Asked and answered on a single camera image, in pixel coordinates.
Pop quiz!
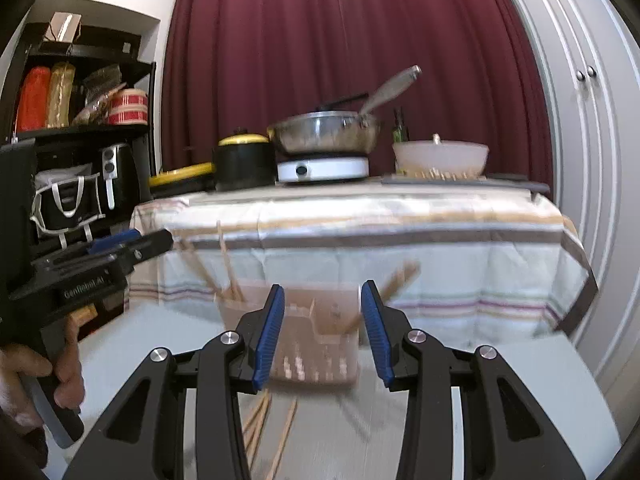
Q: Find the gold package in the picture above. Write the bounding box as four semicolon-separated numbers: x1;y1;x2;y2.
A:
46;62;77;128

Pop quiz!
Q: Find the glass lid with black handle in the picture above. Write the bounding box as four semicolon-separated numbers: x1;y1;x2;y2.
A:
280;92;373;126

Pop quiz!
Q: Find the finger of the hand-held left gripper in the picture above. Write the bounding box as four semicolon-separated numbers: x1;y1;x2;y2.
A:
87;230;142;256
119;228;174;273

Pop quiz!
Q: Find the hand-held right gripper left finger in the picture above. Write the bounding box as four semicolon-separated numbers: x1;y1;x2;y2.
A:
62;284;287;480

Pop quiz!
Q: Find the black air fryer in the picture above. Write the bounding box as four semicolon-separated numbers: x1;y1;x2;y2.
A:
97;142;141;211

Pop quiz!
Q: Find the black cardboard box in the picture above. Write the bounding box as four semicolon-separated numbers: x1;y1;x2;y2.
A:
35;35;143;58

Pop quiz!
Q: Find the person's left hand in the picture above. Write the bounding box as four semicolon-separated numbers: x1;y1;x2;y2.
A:
0;317;86;431

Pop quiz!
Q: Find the white induction cooker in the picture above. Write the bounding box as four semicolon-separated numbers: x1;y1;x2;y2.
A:
276;156;370;183

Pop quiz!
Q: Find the brown wooden board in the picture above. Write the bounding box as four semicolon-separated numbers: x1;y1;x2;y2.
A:
70;305;99;328

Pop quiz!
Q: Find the yellow and black griddle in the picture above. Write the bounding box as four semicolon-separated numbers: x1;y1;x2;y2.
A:
148;161;217;197

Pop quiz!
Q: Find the grey textured table mat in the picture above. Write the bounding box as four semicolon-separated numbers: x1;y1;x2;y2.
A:
65;305;623;480

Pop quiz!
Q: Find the green oil bottle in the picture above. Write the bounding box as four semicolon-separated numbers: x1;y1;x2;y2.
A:
392;107;410;143

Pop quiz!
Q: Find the red striped round box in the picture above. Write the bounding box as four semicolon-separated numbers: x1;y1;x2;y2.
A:
106;89;149;126

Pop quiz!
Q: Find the black pot with yellow lid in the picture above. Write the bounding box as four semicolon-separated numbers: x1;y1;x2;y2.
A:
214;126;277;192

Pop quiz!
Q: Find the beige table mat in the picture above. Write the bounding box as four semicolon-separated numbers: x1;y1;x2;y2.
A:
200;180;538;201

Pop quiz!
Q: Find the pale gift bag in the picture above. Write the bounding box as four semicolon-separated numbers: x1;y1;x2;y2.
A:
42;11;83;43

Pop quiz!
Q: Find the black bag with white straps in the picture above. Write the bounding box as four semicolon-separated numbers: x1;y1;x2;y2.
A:
30;167;106;248

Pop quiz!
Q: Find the maroon curtain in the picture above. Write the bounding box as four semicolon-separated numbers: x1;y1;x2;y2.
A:
160;0;556;196

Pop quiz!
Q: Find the black shelf rack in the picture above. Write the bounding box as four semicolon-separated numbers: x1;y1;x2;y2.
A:
0;22;157;311

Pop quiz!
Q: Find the red package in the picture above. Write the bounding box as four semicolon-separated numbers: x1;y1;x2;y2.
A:
16;66;52;131

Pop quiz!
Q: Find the clear plastic snack bag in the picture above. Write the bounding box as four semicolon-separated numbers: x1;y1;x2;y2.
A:
70;67;126;126

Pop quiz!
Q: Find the striped tablecloth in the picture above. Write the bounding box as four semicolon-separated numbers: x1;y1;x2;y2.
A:
127;192;598;351

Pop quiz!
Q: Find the white wardrobe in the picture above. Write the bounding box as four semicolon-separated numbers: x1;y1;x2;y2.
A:
492;0;636;401

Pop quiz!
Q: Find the large white bowl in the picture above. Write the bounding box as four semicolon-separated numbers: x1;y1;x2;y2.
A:
391;140;490;177

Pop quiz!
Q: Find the wooden chopstick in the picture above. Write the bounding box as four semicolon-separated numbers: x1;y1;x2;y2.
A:
216;219;245;302
175;237;218;296
342;261;421;336

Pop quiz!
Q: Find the steel frying pan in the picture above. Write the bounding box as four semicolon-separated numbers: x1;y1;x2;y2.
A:
267;110;381;156

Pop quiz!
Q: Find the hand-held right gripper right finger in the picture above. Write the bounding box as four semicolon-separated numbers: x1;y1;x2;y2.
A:
360;280;587;480

